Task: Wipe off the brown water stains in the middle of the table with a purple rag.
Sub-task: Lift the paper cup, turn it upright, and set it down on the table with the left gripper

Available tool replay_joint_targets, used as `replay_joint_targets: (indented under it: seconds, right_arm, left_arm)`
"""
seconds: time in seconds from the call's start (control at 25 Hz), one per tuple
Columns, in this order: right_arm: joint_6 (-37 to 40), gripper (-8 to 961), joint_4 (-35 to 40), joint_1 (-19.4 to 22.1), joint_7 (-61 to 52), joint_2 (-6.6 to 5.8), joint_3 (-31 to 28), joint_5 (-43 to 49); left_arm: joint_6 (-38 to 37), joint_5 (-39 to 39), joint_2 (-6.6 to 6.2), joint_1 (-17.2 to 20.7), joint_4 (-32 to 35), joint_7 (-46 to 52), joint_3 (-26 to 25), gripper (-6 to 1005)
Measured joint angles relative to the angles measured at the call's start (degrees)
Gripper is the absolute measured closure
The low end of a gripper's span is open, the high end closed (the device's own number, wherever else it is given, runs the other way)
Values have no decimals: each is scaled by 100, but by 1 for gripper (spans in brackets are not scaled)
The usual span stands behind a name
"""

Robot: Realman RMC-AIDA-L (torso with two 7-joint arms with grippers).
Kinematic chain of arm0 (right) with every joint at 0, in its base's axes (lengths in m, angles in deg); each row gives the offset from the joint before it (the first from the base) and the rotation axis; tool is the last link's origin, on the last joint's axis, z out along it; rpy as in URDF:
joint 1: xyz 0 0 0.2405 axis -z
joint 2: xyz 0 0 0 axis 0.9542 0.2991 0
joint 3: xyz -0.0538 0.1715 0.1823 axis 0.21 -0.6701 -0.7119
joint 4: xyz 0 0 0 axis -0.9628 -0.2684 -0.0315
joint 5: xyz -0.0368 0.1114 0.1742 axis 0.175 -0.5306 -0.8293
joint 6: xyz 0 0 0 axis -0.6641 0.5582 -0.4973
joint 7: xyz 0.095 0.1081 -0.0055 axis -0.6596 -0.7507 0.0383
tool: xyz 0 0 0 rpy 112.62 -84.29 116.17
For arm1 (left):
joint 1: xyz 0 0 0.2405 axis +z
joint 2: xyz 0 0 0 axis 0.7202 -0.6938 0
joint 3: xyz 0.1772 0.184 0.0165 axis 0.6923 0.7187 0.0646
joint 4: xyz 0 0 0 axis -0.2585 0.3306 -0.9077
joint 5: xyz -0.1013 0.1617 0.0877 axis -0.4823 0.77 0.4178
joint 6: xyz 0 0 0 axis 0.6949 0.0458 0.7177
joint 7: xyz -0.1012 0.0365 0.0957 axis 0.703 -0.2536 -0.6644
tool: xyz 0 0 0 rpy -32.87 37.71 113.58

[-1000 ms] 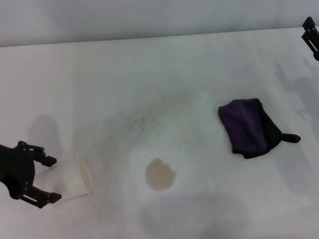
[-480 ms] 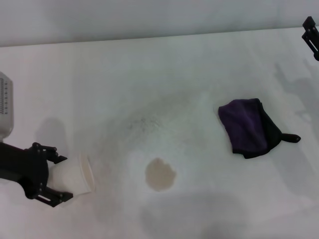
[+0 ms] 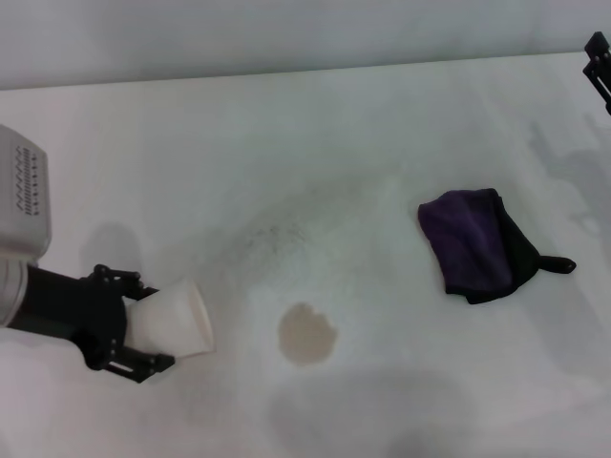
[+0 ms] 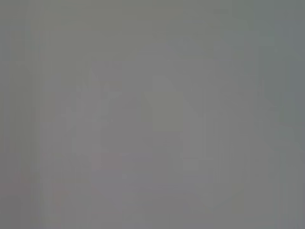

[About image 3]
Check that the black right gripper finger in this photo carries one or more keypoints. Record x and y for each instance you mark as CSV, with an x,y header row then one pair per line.
x,y
602,71

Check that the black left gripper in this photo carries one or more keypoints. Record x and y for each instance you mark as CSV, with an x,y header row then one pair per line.
x,y
62,305

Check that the white paper cup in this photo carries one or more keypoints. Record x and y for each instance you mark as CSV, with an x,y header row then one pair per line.
x,y
172,319

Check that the purple rag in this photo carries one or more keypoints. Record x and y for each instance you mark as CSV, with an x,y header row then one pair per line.
x,y
468,238

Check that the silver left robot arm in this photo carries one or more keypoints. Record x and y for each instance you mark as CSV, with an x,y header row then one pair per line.
x,y
9,293

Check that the brown water stain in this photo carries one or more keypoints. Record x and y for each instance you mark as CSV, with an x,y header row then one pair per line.
x,y
305,336

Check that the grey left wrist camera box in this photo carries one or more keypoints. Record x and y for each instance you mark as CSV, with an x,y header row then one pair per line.
x,y
24,210

